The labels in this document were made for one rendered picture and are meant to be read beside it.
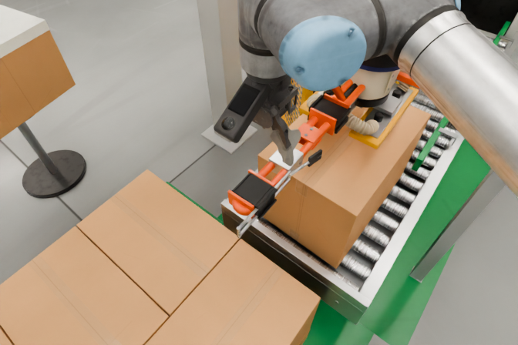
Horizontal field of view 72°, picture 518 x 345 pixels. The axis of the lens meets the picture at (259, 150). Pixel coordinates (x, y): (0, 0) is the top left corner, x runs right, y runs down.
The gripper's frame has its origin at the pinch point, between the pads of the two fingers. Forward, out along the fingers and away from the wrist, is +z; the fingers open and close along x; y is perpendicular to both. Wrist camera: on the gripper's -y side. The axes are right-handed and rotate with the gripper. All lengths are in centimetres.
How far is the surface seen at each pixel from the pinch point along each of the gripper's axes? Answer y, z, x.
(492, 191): 74, 53, -50
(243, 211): -6.8, 14.0, -0.9
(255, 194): -2.3, 12.3, -0.9
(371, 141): 42, 26, -11
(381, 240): 49, 82, -27
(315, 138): 21.9, 13.2, -1.7
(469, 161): 177, 136, -46
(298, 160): 13.1, 13.7, -2.3
